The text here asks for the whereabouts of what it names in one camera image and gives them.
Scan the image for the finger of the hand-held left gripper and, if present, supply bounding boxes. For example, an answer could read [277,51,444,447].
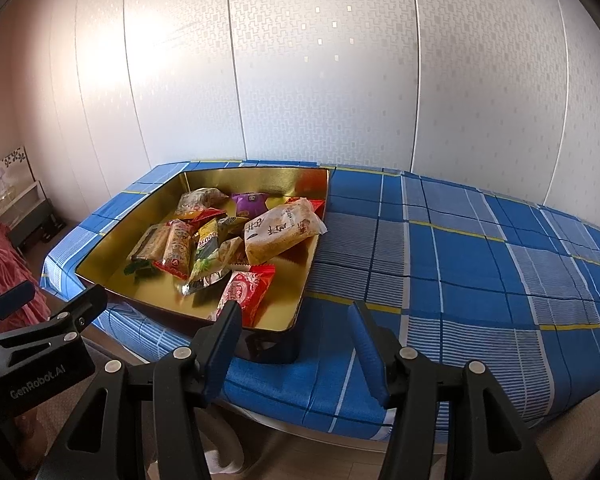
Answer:
[0,280,36,333]
[0,285,108,368]

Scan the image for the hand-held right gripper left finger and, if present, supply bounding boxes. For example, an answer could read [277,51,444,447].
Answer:
[42,300,243,480]

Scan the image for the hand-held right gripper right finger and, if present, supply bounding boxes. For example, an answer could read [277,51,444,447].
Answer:
[347,300,553,480]

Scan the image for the red printed snack packet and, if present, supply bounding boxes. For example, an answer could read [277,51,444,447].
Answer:
[207,265,276,328]

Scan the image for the long brown biscuit packet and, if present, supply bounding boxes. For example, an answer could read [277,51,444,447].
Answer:
[125,224,171,275]

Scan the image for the green white snack packet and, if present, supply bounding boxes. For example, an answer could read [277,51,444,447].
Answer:
[181,252,231,296]

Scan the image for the black box with gold lining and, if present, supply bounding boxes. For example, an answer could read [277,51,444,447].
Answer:
[74,166,334,365]

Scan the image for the small tan snack packet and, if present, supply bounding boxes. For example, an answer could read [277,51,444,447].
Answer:
[219,236,248,267]

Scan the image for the clear snack bar red ends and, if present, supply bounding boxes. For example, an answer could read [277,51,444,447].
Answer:
[152,220,198,281]

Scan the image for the yellow green snack packet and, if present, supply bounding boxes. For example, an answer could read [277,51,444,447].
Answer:
[194,216,248,261]

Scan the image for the large tan cracker packet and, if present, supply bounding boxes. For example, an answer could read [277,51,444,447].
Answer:
[243,199,327,266]

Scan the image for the small red snack packet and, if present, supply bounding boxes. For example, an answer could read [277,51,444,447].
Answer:
[167,208,228,226]

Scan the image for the clear grain snack bag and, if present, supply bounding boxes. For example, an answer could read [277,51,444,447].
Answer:
[172,187,229,221]

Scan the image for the large red snack packet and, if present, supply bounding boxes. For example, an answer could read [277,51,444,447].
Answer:
[285,197,326,221]

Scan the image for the purple snack packet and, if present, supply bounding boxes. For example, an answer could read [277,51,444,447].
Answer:
[230,191,271,221]

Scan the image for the red cloth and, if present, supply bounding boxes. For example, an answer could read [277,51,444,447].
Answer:
[0,210,51,331]

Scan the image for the beige chair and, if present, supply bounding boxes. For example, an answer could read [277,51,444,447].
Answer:
[195,400,247,476]

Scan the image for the low shelf unit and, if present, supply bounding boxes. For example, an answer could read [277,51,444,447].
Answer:
[0,180,63,253]

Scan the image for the blue plaid tablecloth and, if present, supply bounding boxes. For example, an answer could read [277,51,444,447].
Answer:
[40,160,600,443]

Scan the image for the white patterned box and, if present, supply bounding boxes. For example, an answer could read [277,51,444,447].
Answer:
[0,147,33,196]

